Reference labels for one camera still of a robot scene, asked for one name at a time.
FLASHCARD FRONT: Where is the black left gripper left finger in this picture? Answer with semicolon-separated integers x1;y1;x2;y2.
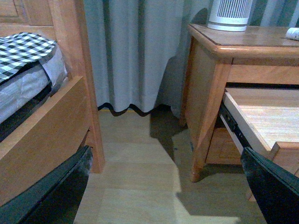
0;146;93;224

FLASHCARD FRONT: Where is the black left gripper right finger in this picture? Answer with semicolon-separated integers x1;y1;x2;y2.
241;147;299;224

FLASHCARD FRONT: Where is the wooden drawer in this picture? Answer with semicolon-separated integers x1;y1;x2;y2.
206;127;241;165
221;87;299;176

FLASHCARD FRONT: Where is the white medicine bottle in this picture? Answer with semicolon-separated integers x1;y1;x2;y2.
285;28;299;41

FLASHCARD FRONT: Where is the wooden nightstand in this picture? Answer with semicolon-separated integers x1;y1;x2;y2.
180;24;299;182

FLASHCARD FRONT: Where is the grey mattress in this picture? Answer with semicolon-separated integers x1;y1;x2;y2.
0;45;68;122

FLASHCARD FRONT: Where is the black white checkered sheet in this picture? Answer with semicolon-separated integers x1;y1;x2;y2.
0;32;57;83

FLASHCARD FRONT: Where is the grey curtain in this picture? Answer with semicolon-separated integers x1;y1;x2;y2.
83;0;299;117

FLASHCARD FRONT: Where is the white ribbed air purifier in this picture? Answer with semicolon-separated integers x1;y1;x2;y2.
207;0;253;32

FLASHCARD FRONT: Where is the wooden bed frame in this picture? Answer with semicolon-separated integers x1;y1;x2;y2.
0;0;105;204

